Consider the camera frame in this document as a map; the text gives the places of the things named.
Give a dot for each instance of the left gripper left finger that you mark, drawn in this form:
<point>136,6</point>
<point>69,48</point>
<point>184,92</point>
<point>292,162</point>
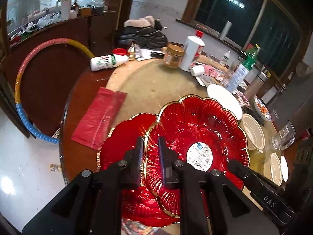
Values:
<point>134,158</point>

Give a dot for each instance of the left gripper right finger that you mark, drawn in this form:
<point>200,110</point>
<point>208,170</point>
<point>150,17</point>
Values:
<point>167,157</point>

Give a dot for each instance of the red glass plate with label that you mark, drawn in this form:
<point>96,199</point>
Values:
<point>202,133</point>

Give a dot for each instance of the cream paper bowl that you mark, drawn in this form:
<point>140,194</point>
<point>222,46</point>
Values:
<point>272,169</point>
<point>254,133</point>

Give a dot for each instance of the white round plate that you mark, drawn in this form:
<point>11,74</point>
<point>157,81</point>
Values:
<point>225,98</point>

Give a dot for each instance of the small white plate right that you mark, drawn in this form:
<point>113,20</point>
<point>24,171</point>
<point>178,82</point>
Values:
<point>284,169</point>

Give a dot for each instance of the red glass plate left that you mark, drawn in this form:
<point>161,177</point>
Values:
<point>140,204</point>

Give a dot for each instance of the red plastic bag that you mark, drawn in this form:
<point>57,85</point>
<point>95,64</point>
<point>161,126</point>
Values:
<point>94,126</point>

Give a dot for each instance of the clear glass mug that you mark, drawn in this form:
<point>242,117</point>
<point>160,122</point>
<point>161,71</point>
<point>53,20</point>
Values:
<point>284,138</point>

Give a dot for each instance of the blue white food dish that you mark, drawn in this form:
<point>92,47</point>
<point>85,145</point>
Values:
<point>261,109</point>

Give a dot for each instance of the white paper cup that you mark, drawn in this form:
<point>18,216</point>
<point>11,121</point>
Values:
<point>197,70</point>

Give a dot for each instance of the peanut butter jar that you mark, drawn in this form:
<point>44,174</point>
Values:
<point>173,56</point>

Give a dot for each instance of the steel thermos flask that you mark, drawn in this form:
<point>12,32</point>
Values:
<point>256,84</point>

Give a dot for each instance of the white lying drink bottle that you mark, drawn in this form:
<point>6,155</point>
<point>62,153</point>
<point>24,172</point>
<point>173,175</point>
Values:
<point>117,58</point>

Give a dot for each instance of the small clear water bottle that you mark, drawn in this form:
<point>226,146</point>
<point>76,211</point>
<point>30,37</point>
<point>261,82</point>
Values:
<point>225,58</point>

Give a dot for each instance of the small glass liquor bottle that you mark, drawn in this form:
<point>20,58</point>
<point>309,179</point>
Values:
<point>132,52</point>

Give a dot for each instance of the white liquor bottle red cap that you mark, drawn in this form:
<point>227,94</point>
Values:
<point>193,48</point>

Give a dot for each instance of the wooden sideboard cabinet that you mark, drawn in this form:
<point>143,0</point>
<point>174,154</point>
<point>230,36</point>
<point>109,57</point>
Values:
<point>93,31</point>

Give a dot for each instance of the coloured hula hoop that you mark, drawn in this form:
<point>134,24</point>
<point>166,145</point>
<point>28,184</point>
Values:
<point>44,82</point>

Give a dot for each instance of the green soda bottle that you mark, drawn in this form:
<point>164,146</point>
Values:
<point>243,68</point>

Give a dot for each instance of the black jacket with fur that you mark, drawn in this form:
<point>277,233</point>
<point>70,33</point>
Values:
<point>145,32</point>

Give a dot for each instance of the white thermos jug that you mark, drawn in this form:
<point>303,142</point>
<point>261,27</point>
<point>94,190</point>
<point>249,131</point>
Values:
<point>65,7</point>

